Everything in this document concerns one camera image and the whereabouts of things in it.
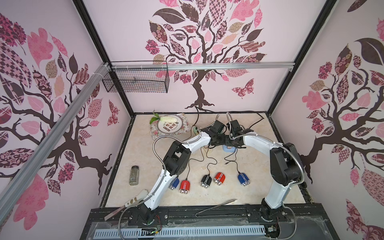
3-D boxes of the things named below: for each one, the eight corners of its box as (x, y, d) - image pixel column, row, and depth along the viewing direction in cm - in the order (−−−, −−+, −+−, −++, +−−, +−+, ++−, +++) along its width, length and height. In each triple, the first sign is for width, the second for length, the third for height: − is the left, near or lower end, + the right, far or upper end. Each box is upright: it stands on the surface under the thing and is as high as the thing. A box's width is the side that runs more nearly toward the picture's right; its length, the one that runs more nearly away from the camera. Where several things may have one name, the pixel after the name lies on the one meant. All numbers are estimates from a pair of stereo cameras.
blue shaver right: (241, 187, 85) (243, 185, 82) (236, 176, 89) (237, 174, 86) (249, 184, 86) (251, 182, 83) (244, 174, 90) (245, 171, 87)
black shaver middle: (199, 185, 85) (199, 183, 83) (203, 174, 89) (203, 173, 87) (208, 189, 83) (209, 188, 81) (213, 178, 87) (213, 177, 85)
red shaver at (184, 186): (179, 193, 82) (179, 192, 80) (180, 181, 86) (179, 180, 84) (190, 193, 82) (189, 192, 80) (190, 181, 86) (190, 180, 84)
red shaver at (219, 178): (212, 181, 87) (212, 179, 85) (217, 172, 91) (218, 170, 88) (220, 187, 85) (221, 185, 82) (226, 178, 88) (226, 176, 86)
